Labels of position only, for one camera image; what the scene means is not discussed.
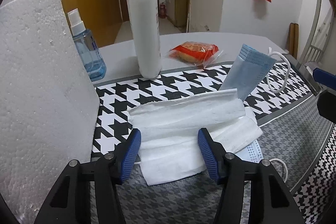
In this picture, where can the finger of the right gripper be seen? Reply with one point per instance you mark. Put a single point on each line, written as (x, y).
(326, 104)
(324, 78)

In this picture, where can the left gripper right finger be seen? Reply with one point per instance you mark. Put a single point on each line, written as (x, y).
(271, 200)

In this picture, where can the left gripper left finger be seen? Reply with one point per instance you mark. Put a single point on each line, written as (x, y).
(69, 199)

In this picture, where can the white tissue paper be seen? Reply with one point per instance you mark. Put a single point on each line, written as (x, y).
(169, 148)

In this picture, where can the metal bunk bed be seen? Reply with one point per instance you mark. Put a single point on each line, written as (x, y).
(320, 32)

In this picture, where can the houndstooth table mat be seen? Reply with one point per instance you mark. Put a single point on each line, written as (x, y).
(292, 127)

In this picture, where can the white styrofoam box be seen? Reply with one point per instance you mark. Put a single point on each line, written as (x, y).
(48, 103)

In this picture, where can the red snack packet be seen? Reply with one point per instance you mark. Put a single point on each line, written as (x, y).
(195, 53)

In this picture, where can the blue spray bottle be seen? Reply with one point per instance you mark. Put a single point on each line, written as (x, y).
(86, 46)

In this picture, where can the red fire extinguisher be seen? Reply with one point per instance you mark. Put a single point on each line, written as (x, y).
(162, 10)

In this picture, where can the white pump lotion bottle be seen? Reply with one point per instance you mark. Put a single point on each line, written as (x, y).
(143, 16)

